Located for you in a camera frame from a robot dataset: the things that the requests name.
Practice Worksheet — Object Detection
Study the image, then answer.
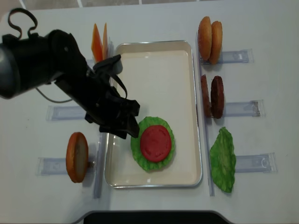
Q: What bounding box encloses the green lettuce leaf on rack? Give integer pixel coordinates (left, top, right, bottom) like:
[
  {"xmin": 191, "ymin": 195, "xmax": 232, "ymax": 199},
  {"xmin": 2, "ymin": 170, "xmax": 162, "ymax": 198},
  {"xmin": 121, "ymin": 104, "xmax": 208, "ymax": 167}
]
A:
[{"xmin": 210, "ymin": 127, "xmax": 236, "ymax": 193}]

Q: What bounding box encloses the bun slice on left rack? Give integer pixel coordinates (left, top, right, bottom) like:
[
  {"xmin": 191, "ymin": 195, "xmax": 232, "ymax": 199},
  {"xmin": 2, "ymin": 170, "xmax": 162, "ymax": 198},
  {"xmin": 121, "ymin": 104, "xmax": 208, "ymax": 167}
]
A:
[{"xmin": 65, "ymin": 132, "xmax": 88, "ymax": 183}]

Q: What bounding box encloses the black base edge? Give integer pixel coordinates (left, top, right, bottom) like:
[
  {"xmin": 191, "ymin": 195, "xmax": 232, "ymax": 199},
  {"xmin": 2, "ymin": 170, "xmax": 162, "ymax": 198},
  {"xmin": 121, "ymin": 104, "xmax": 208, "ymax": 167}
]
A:
[{"xmin": 84, "ymin": 211, "xmax": 229, "ymax": 224}]

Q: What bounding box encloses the green lettuce leaf on tray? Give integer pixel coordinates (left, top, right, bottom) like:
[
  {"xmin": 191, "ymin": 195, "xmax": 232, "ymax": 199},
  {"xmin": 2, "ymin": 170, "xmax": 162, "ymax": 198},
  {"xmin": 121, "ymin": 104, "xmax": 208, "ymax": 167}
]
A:
[{"xmin": 130, "ymin": 116, "xmax": 176, "ymax": 172}]

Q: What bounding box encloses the white metal tray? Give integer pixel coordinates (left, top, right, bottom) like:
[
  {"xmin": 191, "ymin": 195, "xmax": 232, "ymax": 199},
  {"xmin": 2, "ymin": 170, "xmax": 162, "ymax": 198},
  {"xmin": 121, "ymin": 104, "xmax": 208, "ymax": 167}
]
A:
[{"xmin": 104, "ymin": 41, "xmax": 202, "ymax": 188}]

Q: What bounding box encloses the top bun with sesame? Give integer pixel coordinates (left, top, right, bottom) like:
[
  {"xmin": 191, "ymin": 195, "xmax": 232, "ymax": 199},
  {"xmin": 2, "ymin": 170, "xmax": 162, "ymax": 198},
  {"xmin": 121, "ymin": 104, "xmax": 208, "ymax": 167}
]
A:
[{"xmin": 198, "ymin": 16, "xmax": 212, "ymax": 61}]

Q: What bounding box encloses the orange cheese slice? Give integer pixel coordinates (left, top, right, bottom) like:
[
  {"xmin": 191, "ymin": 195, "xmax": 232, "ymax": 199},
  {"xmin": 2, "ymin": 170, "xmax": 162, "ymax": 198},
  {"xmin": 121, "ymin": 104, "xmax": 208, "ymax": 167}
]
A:
[
  {"xmin": 91, "ymin": 23, "xmax": 103, "ymax": 63},
  {"xmin": 102, "ymin": 23, "xmax": 108, "ymax": 60}
]

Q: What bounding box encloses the brown meat patty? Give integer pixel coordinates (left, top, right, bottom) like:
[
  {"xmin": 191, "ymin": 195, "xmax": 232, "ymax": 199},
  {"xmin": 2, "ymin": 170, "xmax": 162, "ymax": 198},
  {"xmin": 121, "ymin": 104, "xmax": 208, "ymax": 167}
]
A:
[
  {"xmin": 211, "ymin": 76, "xmax": 224, "ymax": 119},
  {"xmin": 200, "ymin": 75, "xmax": 212, "ymax": 118}
]

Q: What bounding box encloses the clear acrylic rack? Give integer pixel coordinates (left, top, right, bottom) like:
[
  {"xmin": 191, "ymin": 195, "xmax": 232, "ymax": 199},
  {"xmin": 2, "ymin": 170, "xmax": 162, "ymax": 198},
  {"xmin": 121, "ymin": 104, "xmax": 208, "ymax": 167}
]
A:
[
  {"xmin": 35, "ymin": 37, "xmax": 115, "ymax": 199},
  {"xmin": 195, "ymin": 32, "xmax": 278, "ymax": 197}
]

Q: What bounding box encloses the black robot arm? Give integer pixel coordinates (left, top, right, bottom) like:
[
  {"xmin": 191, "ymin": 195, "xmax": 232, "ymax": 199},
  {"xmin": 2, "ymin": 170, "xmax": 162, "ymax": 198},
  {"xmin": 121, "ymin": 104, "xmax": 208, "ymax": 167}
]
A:
[{"xmin": 0, "ymin": 30, "xmax": 140, "ymax": 139}]

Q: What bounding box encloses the clear acrylic left rack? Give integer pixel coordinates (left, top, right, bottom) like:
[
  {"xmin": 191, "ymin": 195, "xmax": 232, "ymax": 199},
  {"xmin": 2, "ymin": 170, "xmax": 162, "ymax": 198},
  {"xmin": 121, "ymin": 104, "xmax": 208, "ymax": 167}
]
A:
[{"xmin": 35, "ymin": 37, "xmax": 115, "ymax": 199}]

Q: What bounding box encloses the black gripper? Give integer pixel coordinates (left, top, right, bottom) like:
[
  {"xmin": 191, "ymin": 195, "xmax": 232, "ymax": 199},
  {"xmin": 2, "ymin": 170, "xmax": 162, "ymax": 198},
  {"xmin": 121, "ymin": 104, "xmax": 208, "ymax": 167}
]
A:
[{"xmin": 86, "ymin": 55, "xmax": 140, "ymax": 139}]

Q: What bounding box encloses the clear acrylic right rack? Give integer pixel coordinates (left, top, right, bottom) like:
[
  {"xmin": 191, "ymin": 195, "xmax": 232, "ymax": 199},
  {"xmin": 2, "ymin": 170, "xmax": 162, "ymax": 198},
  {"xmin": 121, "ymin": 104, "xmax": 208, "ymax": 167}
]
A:
[{"xmin": 195, "ymin": 32, "xmax": 278, "ymax": 197}]

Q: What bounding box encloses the red tomato slice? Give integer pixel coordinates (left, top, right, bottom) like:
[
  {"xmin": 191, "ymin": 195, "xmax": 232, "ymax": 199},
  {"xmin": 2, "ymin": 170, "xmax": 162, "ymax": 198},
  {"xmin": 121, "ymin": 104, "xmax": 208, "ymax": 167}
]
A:
[{"xmin": 140, "ymin": 125, "xmax": 172, "ymax": 163}]

